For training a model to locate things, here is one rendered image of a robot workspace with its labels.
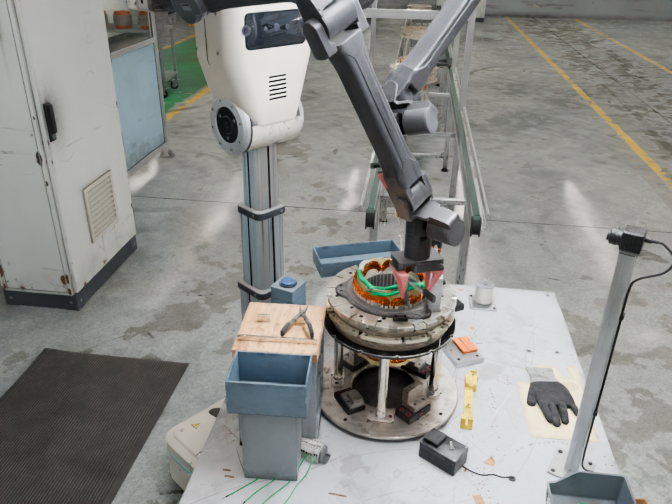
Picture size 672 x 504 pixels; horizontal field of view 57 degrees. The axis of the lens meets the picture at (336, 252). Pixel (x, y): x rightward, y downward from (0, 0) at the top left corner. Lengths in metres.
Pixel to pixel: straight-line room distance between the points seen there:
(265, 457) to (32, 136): 2.29
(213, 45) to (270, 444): 0.94
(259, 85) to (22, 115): 1.90
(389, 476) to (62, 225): 2.44
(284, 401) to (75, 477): 1.52
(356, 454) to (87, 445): 1.52
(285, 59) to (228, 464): 1.00
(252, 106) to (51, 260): 2.20
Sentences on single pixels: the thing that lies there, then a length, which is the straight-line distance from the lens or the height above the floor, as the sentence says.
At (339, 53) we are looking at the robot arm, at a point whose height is 1.70.
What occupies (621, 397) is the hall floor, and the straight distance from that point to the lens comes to 3.21.
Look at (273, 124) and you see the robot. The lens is 1.66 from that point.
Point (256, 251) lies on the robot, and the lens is 1.82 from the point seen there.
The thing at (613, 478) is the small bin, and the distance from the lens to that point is 1.54.
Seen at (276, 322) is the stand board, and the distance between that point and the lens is 1.46.
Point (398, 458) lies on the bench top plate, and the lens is 1.54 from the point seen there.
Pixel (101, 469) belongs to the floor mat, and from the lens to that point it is 2.70.
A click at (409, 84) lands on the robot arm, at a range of 1.44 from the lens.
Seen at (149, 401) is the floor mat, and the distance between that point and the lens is 2.95.
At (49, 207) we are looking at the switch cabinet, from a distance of 3.45.
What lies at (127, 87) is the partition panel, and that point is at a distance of 5.33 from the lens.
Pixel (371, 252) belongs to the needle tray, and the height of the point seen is 1.03.
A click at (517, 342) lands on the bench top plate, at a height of 0.78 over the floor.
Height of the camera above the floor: 1.88
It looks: 27 degrees down
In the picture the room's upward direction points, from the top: 1 degrees clockwise
